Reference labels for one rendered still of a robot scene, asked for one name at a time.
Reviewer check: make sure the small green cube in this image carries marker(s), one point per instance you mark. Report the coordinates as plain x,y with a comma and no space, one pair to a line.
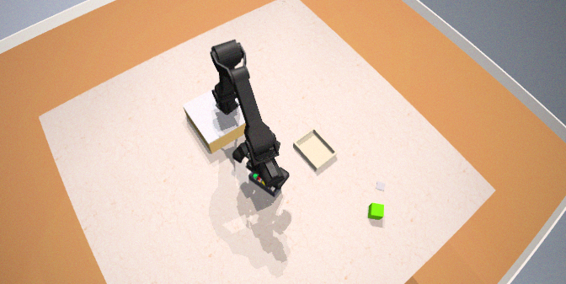
376,211

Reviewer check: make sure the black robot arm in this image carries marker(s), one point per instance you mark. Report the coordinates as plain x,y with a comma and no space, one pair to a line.
234,84

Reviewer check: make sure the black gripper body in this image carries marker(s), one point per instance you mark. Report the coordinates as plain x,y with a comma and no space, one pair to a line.
241,152

